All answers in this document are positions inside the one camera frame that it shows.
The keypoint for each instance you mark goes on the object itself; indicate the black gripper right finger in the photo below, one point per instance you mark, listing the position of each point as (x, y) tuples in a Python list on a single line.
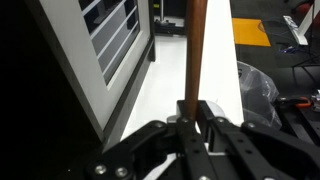
[(266, 153)]

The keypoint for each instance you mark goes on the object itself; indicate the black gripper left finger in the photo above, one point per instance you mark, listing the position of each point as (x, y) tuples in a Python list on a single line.
[(150, 156)]

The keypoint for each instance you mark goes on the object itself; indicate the wooden spoon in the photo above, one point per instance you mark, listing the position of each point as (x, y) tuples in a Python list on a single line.
[(195, 60)]

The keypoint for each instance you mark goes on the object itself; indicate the clear plastic bag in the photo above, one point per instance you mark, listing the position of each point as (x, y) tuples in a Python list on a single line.
[(260, 93)]

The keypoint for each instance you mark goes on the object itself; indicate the orange black clamp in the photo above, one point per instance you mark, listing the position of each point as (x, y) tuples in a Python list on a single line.
[(301, 101)]

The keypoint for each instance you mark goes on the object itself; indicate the yellow floor mat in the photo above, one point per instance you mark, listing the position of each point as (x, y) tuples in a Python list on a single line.
[(250, 31)]

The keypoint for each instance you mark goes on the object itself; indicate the white slatted cabinet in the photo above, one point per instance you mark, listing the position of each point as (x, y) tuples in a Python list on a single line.
[(76, 50)]

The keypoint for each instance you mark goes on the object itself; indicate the black metal frame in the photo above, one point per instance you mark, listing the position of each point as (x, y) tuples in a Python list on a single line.
[(166, 26)]

